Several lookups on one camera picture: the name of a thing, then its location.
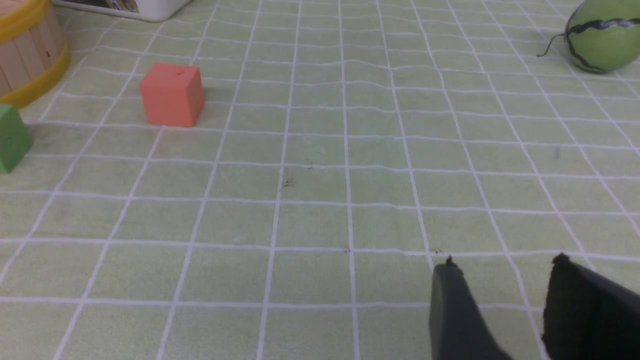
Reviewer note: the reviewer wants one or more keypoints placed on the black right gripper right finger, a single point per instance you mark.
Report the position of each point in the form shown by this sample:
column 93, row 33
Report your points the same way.
column 588, row 316

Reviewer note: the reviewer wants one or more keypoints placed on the bamboo steamer basket base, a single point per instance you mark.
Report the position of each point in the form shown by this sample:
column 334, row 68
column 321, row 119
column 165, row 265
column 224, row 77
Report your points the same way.
column 34, row 51

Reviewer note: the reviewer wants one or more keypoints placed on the green foam cube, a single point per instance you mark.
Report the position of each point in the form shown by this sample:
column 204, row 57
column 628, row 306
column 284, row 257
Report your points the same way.
column 15, row 138

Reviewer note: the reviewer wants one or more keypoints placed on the toy watermelon with stem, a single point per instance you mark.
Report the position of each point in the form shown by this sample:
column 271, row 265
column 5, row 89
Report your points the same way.
column 602, row 36

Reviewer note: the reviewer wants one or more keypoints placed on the red foam cube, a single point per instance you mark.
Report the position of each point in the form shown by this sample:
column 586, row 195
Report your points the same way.
column 172, row 95

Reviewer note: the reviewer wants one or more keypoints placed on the green checkered tablecloth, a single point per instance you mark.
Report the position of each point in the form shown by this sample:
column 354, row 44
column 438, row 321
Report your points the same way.
column 346, row 147

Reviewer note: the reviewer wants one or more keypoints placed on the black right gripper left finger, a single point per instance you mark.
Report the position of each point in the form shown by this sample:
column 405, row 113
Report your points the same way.
column 456, row 325

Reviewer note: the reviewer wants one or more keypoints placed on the green-lidded white storage box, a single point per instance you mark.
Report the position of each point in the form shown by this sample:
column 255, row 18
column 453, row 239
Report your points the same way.
column 153, row 11

